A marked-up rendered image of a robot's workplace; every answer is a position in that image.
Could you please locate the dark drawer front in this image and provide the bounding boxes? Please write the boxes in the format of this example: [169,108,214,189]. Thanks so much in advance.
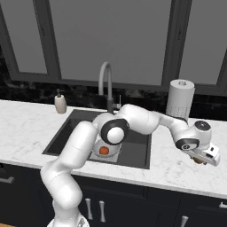
[178,192,227,215]

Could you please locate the brown kiwi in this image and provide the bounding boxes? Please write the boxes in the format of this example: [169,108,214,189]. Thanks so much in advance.
[192,157,207,165]

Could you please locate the dark sink basin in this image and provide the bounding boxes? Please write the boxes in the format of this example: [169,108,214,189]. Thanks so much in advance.
[42,108,153,170]

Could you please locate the dark framed window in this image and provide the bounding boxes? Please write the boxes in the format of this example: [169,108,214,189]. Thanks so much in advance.
[0,0,227,98]

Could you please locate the dark cupboard door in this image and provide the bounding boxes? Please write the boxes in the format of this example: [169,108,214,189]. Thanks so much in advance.
[95,191,146,227]
[72,189,98,227]
[174,207,227,227]

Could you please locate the grey curved sink faucet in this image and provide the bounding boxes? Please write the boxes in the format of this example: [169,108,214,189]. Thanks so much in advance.
[98,61,122,115]

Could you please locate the silver dishwasher handle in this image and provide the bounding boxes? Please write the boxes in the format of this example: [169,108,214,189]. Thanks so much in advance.
[0,176,15,184]

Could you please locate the dark false drawer panel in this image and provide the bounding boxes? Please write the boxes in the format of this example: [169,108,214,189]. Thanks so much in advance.
[146,186,183,208]

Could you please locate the white paper towel roll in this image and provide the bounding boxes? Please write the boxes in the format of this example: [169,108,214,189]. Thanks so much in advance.
[165,78,196,122]

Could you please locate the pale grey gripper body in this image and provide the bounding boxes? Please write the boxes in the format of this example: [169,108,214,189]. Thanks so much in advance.
[187,150,222,168]

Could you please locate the orange fruit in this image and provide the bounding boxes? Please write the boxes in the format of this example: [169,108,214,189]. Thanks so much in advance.
[98,145,110,156]

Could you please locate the beige soap dispenser bottle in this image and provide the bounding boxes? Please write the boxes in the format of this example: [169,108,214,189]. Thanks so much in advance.
[53,88,68,115]

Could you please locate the silver cupboard door handle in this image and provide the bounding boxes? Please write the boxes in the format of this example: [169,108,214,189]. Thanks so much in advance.
[98,200,106,223]
[84,198,94,222]
[180,215,190,227]

